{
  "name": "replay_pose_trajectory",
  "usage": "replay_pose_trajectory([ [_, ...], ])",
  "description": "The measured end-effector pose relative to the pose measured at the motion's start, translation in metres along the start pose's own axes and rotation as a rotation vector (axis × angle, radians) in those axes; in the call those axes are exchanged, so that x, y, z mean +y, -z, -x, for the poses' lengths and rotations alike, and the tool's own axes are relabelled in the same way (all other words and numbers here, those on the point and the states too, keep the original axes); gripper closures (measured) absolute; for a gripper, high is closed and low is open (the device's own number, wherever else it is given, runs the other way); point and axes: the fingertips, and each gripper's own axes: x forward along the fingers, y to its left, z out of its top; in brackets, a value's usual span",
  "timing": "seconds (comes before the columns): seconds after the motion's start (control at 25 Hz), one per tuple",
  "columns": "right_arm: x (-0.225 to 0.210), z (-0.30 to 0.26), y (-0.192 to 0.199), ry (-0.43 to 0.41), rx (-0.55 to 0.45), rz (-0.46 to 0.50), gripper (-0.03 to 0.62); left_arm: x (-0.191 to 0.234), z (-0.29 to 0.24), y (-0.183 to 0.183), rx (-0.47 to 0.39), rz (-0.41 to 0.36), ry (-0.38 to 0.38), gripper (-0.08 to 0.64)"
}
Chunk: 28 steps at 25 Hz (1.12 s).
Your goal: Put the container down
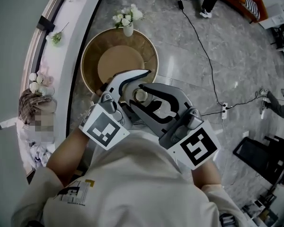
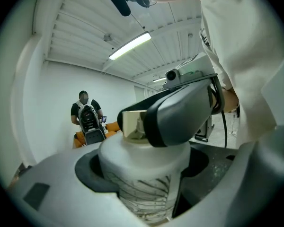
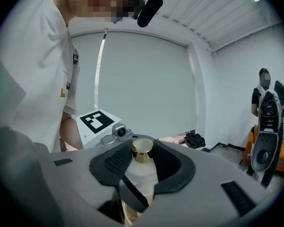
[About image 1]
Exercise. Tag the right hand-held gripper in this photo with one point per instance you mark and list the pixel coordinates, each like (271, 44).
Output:
(196, 148)

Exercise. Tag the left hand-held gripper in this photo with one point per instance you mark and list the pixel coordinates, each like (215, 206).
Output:
(101, 129)

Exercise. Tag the small round cream object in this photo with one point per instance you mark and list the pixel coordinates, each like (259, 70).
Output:
(140, 96)

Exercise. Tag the person's left forearm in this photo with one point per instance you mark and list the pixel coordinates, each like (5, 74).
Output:
(66, 155)

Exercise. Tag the person's right forearm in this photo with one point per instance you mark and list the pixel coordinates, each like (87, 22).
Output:
(207, 174)

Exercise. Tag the round glass side table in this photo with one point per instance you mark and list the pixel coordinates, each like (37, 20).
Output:
(92, 55)

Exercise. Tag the white vase with white flowers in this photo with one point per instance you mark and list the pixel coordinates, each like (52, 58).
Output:
(128, 31)

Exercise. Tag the white power strip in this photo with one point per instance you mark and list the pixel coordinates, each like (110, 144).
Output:
(224, 110)

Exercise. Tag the curved white window ledge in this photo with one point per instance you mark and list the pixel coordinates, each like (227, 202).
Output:
(68, 44)

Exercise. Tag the person's white t-shirt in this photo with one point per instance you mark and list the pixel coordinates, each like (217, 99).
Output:
(132, 178)

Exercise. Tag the bunch of pink flowers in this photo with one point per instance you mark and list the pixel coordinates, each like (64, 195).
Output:
(46, 77)

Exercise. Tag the bunch of white roses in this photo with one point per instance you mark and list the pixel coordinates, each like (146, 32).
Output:
(36, 85)

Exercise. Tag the black framed screen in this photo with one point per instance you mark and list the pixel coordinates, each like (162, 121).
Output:
(253, 150)

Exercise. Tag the plaid cloth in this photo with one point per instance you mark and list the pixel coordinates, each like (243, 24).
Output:
(30, 103)

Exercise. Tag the white crumpled clothes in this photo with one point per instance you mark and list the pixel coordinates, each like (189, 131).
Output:
(40, 154)

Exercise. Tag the striped cushion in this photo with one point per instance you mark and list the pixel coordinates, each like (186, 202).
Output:
(252, 7)

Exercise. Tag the black chair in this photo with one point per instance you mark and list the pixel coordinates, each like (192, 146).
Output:
(281, 35)

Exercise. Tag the white cabinet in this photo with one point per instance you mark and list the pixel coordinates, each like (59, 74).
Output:
(274, 15)

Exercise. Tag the black window bracket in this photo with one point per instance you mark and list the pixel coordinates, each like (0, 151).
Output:
(45, 23)

